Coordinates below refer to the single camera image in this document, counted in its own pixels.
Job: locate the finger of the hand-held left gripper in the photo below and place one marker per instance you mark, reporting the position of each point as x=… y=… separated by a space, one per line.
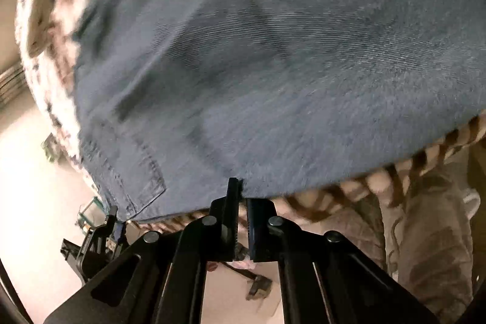
x=111 y=221

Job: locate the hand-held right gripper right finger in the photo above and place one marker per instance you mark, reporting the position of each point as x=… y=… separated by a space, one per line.
x=256 y=233

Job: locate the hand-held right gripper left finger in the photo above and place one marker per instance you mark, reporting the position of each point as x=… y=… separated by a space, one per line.
x=231 y=225

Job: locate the blue denim pants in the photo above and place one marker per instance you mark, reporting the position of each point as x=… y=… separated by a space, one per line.
x=265 y=81

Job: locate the black caster leg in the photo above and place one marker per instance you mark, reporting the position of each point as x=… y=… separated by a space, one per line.
x=259 y=286

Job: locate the person's grey quilted trousers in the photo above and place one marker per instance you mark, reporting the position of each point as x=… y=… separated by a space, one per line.
x=429 y=233

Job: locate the brown checkered bed sheet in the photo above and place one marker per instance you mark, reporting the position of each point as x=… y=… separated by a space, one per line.
x=429 y=157

